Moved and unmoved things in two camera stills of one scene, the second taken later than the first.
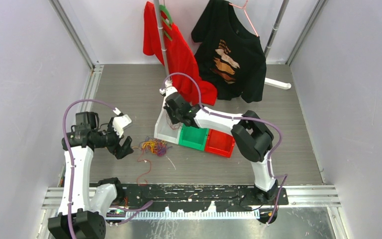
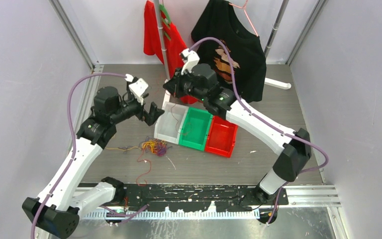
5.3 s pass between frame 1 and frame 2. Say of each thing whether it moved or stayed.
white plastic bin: stayed
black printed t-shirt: stayed
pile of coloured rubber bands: moved
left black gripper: moved
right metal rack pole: stayed
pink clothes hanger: stayed
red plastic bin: stayed
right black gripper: moved
